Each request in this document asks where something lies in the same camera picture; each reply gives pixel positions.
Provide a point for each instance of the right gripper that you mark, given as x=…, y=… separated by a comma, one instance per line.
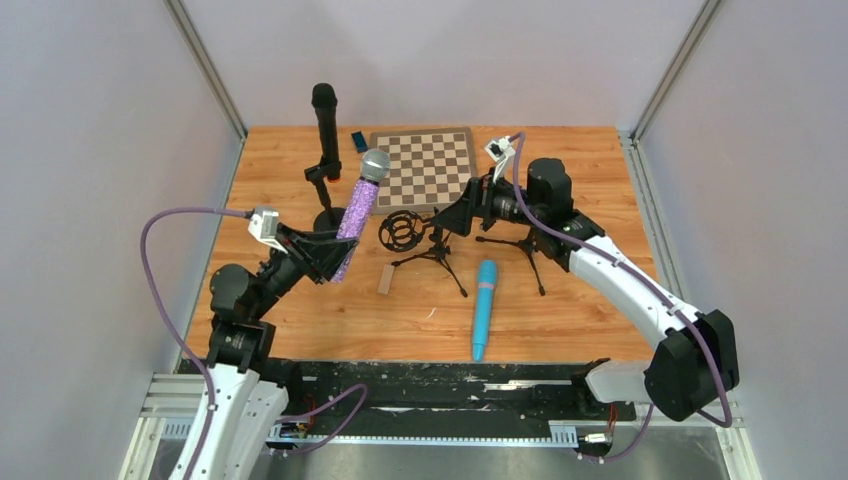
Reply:
x=475, y=203

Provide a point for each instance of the black round-base mic stand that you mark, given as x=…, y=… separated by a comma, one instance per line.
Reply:
x=331, y=216

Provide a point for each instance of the black microphone orange end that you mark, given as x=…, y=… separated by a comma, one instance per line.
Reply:
x=325, y=102

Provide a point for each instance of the blue microphone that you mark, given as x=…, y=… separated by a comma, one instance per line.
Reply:
x=486, y=283

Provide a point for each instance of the chessboard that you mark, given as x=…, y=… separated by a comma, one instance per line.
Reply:
x=430, y=168

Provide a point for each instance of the small wooden block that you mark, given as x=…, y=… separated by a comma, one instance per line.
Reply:
x=385, y=280

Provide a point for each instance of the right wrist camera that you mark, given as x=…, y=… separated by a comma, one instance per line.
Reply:
x=501, y=150

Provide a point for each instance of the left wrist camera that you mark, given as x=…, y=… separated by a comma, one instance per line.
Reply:
x=262, y=225

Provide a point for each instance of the purple glitter microphone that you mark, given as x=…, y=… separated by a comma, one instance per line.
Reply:
x=374, y=167

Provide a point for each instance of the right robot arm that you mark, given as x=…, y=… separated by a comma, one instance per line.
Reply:
x=695, y=357

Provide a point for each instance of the blue toy brick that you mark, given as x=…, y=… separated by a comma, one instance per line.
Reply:
x=359, y=141

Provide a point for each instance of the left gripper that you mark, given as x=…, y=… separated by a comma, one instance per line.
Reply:
x=303, y=253

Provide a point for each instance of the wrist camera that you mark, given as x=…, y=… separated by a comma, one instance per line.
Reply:
x=501, y=150
x=262, y=225

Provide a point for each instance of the black clip tripod mic stand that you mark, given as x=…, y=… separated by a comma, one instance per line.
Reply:
x=527, y=245

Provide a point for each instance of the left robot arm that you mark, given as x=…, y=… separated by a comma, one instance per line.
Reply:
x=246, y=393

